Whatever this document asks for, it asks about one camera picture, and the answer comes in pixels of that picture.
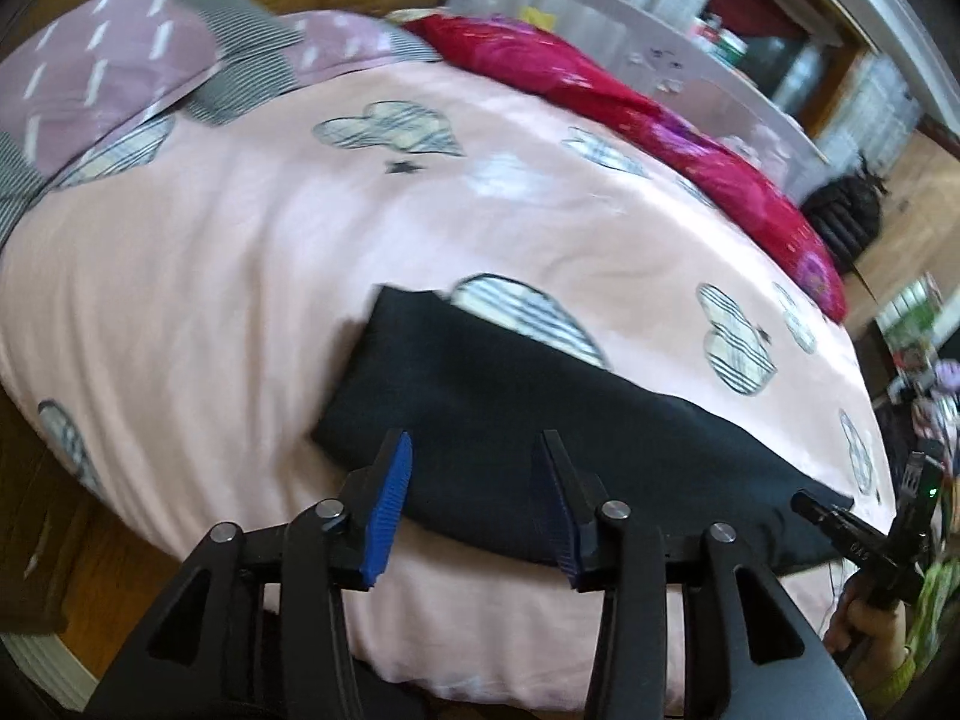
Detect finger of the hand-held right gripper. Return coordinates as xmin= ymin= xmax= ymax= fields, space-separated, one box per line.
xmin=790 ymin=490 xmax=901 ymax=552

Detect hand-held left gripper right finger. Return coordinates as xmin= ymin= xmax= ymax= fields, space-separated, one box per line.
xmin=532 ymin=430 xmax=865 ymax=720

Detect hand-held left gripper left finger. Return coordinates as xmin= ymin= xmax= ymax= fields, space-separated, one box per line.
xmin=82 ymin=430 xmax=416 ymax=720

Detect black pants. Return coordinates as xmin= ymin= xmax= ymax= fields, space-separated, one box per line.
xmin=311 ymin=283 xmax=856 ymax=578

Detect person's right hand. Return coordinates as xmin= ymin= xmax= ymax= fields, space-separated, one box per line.
xmin=823 ymin=583 xmax=912 ymax=683

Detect stack of colourful boxes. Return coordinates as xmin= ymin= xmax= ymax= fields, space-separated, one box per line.
xmin=876 ymin=274 xmax=947 ymax=350

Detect pink plaid-heart bed cover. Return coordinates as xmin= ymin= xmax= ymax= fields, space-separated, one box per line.
xmin=0 ymin=71 xmax=901 ymax=706

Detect black puffer jacket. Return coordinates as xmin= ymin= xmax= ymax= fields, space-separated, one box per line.
xmin=801 ymin=156 xmax=884 ymax=280

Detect red floral quilt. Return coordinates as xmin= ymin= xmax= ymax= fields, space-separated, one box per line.
xmin=401 ymin=15 xmax=848 ymax=320

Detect purple grey patterned pillow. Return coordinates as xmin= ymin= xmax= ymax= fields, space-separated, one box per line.
xmin=0 ymin=0 xmax=301 ymax=241
xmin=187 ymin=10 xmax=443 ymax=128

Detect boxes on windowsill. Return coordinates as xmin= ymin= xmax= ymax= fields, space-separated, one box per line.
xmin=688 ymin=13 xmax=752 ymax=70

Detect wooden bed frame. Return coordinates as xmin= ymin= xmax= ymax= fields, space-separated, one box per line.
xmin=0 ymin=390 xmax=181 ymax=698

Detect grey bed guard rail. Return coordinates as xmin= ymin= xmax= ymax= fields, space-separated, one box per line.
xmin=446 ymin=0 xmax=822 ymax=196

